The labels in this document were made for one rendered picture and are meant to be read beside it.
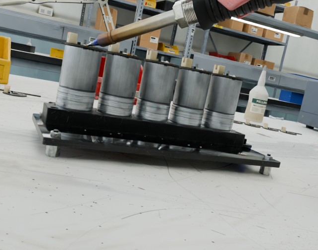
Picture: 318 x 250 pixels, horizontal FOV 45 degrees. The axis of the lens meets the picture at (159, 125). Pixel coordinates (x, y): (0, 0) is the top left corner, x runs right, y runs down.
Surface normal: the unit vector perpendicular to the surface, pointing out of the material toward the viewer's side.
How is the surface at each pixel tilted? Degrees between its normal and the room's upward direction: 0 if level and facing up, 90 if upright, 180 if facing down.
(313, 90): 90
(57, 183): 0
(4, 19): 90
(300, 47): 90
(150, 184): 0
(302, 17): 89
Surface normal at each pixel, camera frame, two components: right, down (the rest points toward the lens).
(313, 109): -0.96, -0.15
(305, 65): 0.36, 0.20
